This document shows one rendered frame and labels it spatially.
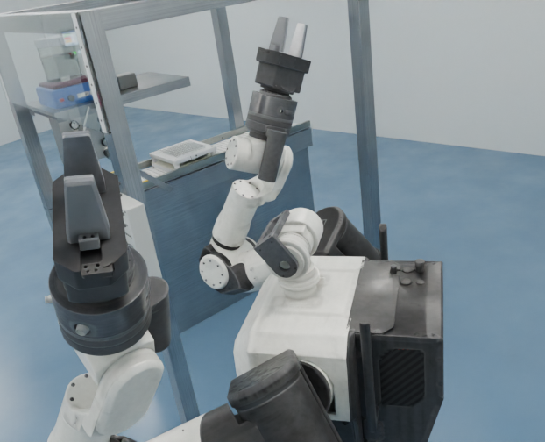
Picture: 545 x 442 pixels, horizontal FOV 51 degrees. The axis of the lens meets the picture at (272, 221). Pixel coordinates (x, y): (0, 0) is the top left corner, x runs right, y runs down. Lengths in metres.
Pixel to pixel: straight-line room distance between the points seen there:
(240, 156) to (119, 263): 0.64
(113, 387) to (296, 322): 0.31
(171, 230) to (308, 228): 2.01
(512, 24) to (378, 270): 4.04
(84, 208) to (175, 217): 2.36
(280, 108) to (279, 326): 0.44
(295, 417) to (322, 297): 0.23
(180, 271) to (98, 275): 2.46
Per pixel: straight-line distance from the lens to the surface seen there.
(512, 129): 5.00
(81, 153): 0.48
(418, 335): 0.77
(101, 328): 0.53
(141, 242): 1.75
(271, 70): 1.06
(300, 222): 0.83
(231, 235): 1.17
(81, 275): 0.45
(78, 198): 0.43
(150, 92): 2.54
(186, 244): 2.87
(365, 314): 0.81
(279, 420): 0.68
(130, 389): 0.61
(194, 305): 3.03
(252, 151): 1.07
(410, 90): 5.31
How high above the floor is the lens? 1.71
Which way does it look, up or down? 25 degrees down
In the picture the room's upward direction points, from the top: 8 degrees counter-clockwise
